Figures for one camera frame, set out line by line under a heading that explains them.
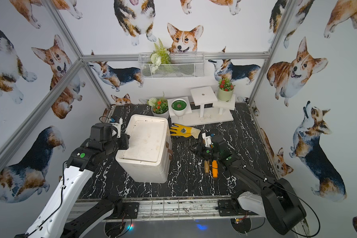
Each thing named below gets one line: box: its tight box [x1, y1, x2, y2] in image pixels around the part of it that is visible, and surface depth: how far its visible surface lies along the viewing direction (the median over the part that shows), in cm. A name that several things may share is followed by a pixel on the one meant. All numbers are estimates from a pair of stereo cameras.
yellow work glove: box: [169, 123, 201, 139], surface depth 105 cm
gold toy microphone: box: [204, 160, 210, 174], surface depth 88 cm
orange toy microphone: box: [211, 160, 219, 179], surface depth 87 cm
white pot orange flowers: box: [146, 91, 170, 119], surface depth 104 cm
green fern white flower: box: [149, 37, 172, 74], surface depth 84 cm
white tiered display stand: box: [167, 86, 236, 127], surface depth 106 cm
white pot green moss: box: [170, 98, 188, 117], surface depth 92 cm
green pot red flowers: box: [217, 77, 236, 102], surface depth 98 cm
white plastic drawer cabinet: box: [115, 114, 174, 183], surface depth 74 cm
